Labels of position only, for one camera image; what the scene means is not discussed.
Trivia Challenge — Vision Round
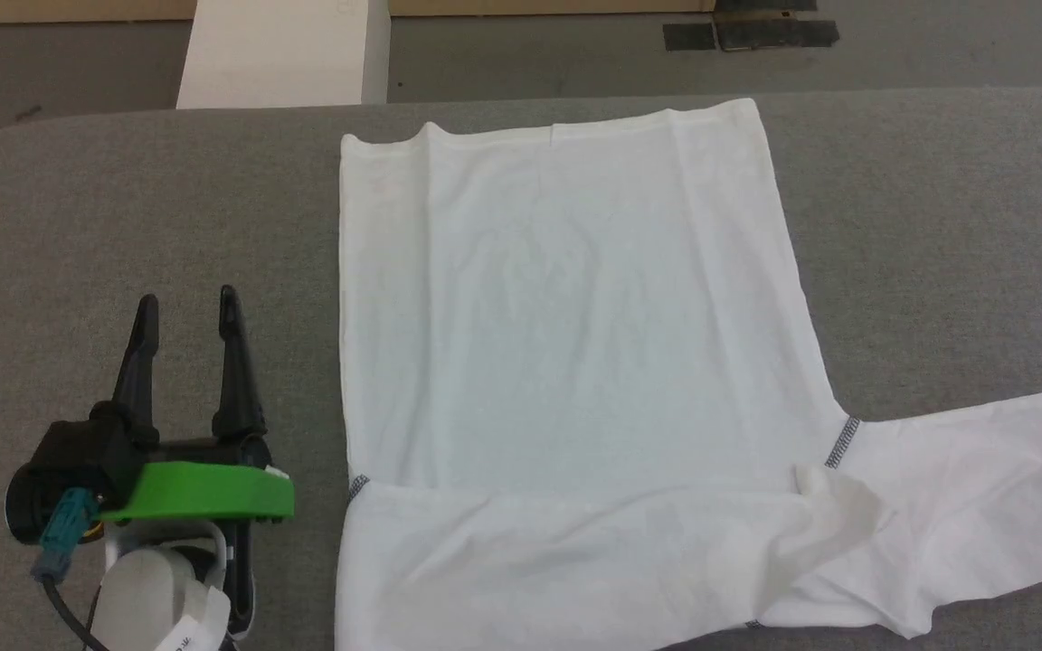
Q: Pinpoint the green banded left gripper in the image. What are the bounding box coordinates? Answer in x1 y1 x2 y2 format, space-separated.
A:
90 285 296 525

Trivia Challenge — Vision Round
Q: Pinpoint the white long-sleeve garment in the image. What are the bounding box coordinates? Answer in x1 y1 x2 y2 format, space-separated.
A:
334 98 1042 651

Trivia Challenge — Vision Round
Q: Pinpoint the white paper label tag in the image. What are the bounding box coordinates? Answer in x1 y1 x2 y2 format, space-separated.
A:
153 586 233 651

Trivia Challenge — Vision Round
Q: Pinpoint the white rectangular block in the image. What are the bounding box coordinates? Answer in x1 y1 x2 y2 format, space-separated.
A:
175 0 392 110

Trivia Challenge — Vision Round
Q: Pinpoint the black flat floor plate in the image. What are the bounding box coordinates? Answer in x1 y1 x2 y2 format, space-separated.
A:
663 23 719 52

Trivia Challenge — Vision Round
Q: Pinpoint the black cable with teal connector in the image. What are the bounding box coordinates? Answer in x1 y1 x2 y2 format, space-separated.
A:
30 488 111 651

